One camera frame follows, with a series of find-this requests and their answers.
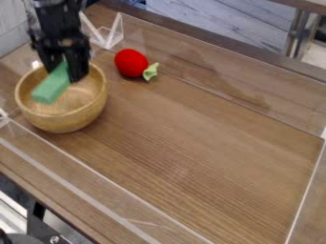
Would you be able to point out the metal table leg background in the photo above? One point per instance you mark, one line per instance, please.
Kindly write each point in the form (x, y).
(301, 33)

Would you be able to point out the brown wooden bowl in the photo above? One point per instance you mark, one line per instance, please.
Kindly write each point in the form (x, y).
(75, 109)

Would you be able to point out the green rectangular block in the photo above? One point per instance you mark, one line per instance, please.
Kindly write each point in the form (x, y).
(53, 85)

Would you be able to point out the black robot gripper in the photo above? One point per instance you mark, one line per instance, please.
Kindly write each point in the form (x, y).
(58, 38)

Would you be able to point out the red toy strawberry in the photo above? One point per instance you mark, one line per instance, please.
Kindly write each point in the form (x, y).
(134, 65)

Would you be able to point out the clear acrylic corner bracket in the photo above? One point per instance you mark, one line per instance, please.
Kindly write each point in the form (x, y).
(105, 37)

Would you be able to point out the black table frame leg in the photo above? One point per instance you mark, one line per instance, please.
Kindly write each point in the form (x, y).
(38, 229)

